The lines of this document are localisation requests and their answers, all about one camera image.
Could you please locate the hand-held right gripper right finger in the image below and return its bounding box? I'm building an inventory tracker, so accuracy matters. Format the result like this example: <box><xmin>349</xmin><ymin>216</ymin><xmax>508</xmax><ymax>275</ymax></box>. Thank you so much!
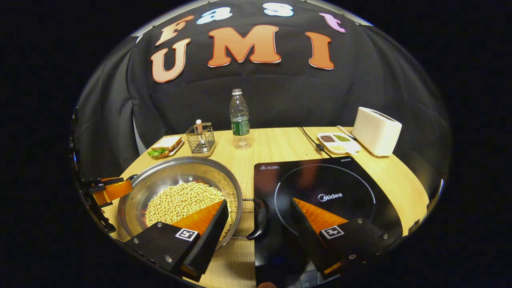
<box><xmin>290</xmin><ymin>197</ymin><xmax>403</xmax><ymax>280</ymax></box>

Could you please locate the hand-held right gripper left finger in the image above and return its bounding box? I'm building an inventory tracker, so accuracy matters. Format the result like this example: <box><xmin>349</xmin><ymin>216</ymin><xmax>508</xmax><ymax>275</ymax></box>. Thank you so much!
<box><xmin>124</xmin><ymin>199</ymin><xmax>230</xmax><ymax>282</ymax></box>

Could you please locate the pile of soybeans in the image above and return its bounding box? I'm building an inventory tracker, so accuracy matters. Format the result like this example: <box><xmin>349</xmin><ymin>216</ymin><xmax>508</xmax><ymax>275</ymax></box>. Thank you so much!
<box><xmin>145</xmin><ymin>182</ymin><xmax>226</xmax><ymax>240</ymax></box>

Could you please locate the steel pot with black handles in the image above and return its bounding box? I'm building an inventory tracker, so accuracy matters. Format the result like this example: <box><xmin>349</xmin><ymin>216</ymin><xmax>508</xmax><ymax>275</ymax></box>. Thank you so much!
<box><xmin>118</xmin><ymin>157</ymin><xmax>269</xmax><ymax>250</ymax></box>

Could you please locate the black induction cooktop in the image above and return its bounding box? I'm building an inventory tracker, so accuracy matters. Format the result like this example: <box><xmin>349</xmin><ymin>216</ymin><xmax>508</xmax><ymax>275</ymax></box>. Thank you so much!
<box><xmin>253</xmin><ymin>157</ymin><xmax>404</xmax><ymax>288</ymax></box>

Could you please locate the sandwich with lettuce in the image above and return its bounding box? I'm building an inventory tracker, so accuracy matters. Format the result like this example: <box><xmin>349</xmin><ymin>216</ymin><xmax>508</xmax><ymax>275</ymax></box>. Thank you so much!
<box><xmin>147</xmin><ymin>136</ymin><xmax>182</xmax><ymax>158</ymax></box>

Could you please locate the small white plate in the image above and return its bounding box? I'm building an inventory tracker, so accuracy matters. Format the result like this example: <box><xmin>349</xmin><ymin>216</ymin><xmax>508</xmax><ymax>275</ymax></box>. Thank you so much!
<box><xmin>151</xmin><ymin>138</ymin><xmax>185</xmax><ymax>159</ymax></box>

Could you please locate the white divided dish of beans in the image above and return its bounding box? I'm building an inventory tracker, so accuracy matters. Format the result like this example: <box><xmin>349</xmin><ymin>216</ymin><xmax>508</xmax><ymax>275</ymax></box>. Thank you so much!
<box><xmin>318</xmin><ymin>132</ymin><xmax>362</xmax><ymax>155</ymax></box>

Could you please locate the clear plastic water bottle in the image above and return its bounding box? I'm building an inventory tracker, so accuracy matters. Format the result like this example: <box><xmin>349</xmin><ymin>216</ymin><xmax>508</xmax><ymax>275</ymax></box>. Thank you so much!
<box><xmin>229</xmin><ymin>88</ymin><xmax>252</xmax><ymax>150</ymax></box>

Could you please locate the white toaster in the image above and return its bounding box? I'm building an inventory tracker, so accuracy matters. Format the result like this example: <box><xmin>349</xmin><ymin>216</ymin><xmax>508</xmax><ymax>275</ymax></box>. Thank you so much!
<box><xmin>352</xmin><ymin>107</ymin><xmax>402</xmax><ymax>157</ymax></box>

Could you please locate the black backdrop cloth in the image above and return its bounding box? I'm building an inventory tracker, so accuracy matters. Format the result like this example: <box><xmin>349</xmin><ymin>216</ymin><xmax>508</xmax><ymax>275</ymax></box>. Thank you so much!
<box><xmin>72</xmin><ymin>0</ymin><xmax>450</xmax><ymax>188</ymax></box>

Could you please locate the wire basket holder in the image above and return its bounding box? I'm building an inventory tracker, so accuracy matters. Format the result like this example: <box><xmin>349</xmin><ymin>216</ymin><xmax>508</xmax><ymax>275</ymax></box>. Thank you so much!
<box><xmin>186</xmin><ymin>122</ymin><xmax>216</xmax><ymax>157</ymax></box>

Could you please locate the black power cord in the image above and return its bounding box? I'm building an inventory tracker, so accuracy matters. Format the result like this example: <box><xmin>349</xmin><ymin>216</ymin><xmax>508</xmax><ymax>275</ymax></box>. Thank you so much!
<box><xmin>299</xmin><ymin>127</ymin><xmax>331</xmax><ymax>158</ymax></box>

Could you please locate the white toaster cord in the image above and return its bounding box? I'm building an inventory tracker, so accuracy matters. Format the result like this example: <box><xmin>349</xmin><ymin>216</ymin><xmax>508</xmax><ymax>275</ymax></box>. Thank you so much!
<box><xmin>336</xmin><ymin>125</ymin><xmax>357</xmax><ymax>141</ymax></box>

